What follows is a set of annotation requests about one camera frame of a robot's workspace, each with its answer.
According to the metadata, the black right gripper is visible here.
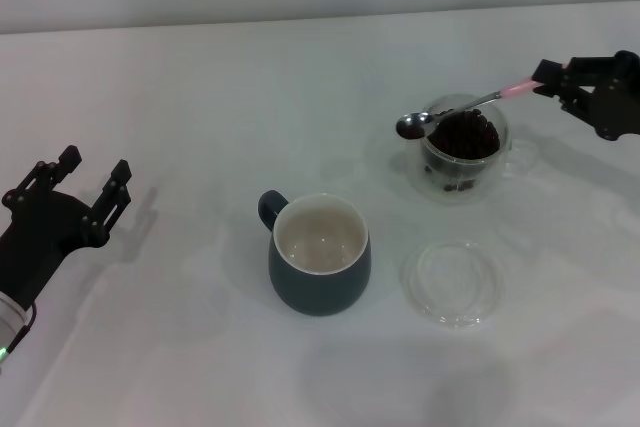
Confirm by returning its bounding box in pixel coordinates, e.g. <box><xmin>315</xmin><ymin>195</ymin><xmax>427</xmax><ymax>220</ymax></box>
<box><xmin>532</xmin><ymin>50</ymin><xmax>640</xmax><ymax>142</ymax></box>

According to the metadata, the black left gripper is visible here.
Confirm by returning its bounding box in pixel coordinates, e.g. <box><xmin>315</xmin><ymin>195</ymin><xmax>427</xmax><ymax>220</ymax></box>
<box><xmin>0</xmin><ymin>145</ymin><xmax>134</xmax><ymax>308</ymax></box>

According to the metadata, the pink handled metal spoon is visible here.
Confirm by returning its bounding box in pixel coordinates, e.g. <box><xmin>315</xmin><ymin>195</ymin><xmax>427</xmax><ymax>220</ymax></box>
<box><xmin>394</xmin><ymin>77</ymin><xmax>544</xmax><ymax>141</ymax></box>

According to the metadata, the dark green ceramic mug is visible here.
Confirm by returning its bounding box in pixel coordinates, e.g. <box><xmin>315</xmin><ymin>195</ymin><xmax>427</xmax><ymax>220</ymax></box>
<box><xmin>257</xmin><ymin>189</ymin><xmax>374</xmax><ymax>318</ymax></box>

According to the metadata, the brown coffee bean pile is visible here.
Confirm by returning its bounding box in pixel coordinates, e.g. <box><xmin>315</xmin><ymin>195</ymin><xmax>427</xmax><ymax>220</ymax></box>
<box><xmin>422</xmin><ymin>106</ymin><xmax>503</xmax><ymax>193</ymax></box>

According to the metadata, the clear glass cup with handle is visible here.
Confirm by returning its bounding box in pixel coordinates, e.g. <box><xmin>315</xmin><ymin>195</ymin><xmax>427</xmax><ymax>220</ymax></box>
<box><xmin>417</xmin><ymin>91</ymin><xmax>531</xmax><ymax>198</ymax></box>

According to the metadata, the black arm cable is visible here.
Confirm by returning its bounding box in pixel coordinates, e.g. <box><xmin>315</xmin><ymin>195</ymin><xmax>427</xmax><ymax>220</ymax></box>
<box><xmin>4</xmin><ymin>304</ymin><xmax>37</xmax><ymax>353</ymax></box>

